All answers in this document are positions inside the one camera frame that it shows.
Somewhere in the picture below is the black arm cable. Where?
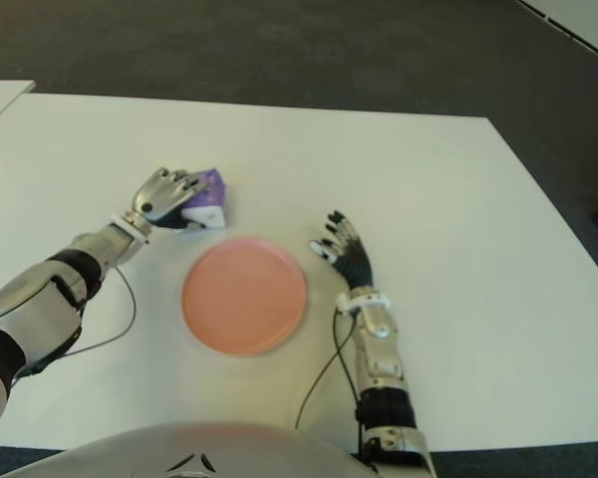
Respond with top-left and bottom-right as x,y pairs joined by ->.
12,266 -> 139,379
295,308 -> 363,457

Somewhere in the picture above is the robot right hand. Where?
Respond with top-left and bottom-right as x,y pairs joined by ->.
306,209 -> 379,294

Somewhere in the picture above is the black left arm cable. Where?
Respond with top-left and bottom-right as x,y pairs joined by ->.
12,266 -> 139,379

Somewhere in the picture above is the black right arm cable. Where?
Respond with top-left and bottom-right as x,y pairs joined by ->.
295,308 -> 363,457

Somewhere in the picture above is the round pink plate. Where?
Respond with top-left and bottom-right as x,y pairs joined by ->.
180,237 -> 309,358

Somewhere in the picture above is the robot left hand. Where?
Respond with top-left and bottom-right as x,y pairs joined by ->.
123,167 -> 210,232

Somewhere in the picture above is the adjacent white table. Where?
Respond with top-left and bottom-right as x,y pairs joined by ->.
0,79 -> 36,131

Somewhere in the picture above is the purple white tissue pack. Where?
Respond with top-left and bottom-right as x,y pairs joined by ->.
181,167 -> 229,231

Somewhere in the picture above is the silver robot torso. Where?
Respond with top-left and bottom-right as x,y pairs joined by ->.
4,421 -> 380,478

